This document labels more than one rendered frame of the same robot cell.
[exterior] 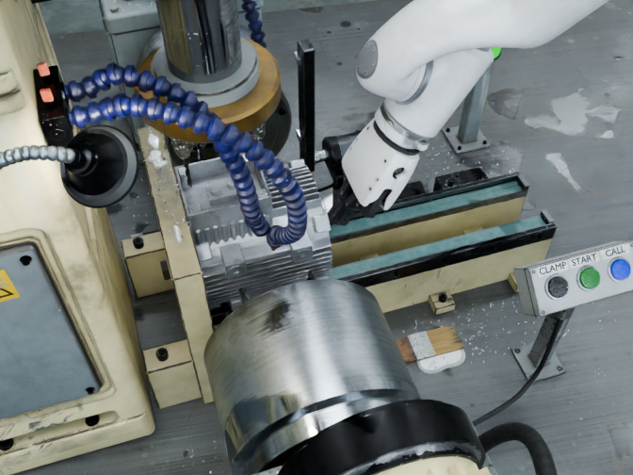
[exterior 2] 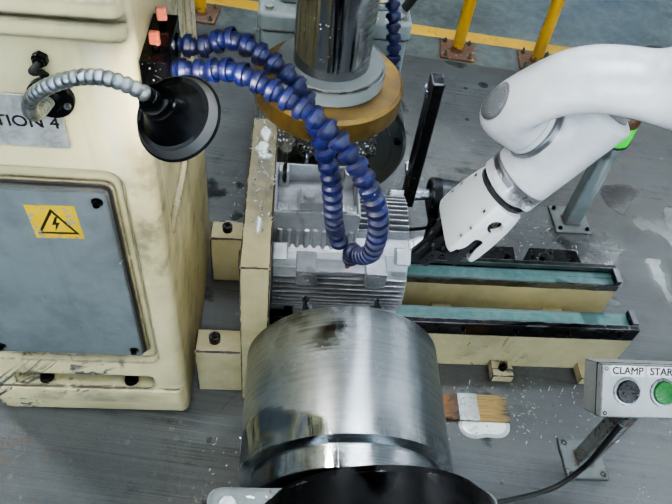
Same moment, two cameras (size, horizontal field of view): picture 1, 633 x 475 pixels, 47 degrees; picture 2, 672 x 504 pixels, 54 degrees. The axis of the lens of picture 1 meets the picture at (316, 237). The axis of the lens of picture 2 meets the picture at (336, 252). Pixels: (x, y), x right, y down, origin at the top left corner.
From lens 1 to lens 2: 0.13 m
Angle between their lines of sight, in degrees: 6
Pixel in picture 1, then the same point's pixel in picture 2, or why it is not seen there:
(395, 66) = (522, 113)
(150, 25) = not seen: hidden behind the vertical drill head
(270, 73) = (392, 90)
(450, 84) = (575, 149)
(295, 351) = (335, 374)
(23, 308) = (85, 251)
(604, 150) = not seen: outside the picture
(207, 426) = (238, 420)
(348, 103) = (465, 157)
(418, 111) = (533, 169)
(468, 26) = (613, 89)
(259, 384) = (289, 397)
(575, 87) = not seen: outside the picture
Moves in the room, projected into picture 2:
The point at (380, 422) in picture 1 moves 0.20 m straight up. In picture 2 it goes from (392, 484) to (468, 312)
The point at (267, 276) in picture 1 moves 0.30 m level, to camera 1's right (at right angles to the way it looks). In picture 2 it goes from (334, 293) to (536, 353)
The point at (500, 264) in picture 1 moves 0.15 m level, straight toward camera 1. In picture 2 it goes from (570, 351) to (531, 410)
